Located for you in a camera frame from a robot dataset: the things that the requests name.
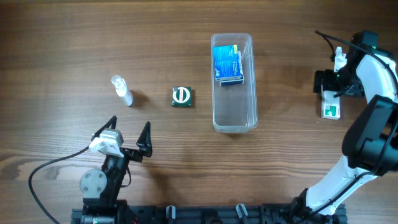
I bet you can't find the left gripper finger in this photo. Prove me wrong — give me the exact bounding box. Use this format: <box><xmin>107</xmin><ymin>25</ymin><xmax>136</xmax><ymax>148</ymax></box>
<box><xmin>91</xmin><ymin>115</ymin><xmax>117</xmax><ymax>140</ymax></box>
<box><xmin>136</xmin><ymin>121</ymin><xmax>152</xmax><ymax>149</ymax></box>

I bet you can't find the white green Panadol box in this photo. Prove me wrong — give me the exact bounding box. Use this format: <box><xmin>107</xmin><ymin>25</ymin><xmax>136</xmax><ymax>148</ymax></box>
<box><xmin>321</xmin><ymin>91</ymin><xmax>340</xmax><ymax>119</ymax></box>

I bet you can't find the dark green square box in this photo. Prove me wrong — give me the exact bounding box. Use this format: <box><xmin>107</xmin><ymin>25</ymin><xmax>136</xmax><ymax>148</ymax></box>
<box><xmin>172</xmin><ymin>86</ymin><xmax>192</xmax><ymax>108</ymax></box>

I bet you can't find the white Hansaplast box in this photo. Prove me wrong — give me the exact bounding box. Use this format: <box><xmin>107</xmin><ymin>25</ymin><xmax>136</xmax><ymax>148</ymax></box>
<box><xmin>218</xmin><ymin>51</ymin><xmax>244</xmax><ymax>86</ymax></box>

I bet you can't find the blue medicine box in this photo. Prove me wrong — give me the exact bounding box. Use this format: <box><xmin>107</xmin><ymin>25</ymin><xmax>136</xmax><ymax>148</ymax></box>
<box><xmin>212</xmin><ymin>44</ymin><xmax>242</xmax><ymax>81</ymax></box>

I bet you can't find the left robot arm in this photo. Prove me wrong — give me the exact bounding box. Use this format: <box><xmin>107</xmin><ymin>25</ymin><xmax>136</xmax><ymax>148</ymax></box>
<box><xmin>71</xmin><ymin>116</ymin><xmax>152</xmax><ymax>224</ymax></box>

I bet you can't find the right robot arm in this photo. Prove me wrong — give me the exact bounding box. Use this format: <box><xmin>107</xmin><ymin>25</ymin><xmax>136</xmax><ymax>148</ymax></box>
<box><xmin>285</xmin><ymin>30</ymin><xmax>397</xmax><ymax>223</ymax></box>

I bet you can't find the clear plastic container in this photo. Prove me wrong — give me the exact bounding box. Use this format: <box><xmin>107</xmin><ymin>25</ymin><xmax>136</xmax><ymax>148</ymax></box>
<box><xmin>211</xmin><ymin>33</ymin><xmax>258</xmax><ymax>134</ymax></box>

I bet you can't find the white spray bottle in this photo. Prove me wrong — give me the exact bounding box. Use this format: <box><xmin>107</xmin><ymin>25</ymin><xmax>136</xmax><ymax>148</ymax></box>
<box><xmin>111</xmin><ymin>75</ymin><xmax>133</xmax><ymax>106</ymax></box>

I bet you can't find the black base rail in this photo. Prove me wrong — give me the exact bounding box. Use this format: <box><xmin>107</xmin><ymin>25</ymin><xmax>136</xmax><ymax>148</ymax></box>
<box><xmin>70</xmin><ymin>204</ymin><xmax>348</xmax><ymax>224</ymax></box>

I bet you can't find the left black cable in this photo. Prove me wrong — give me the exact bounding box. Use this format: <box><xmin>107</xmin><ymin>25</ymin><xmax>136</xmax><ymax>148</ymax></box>
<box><xmin>28</xmin><ymin>146</ymin><xmax>91</xmax><ymax>224</ymax></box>

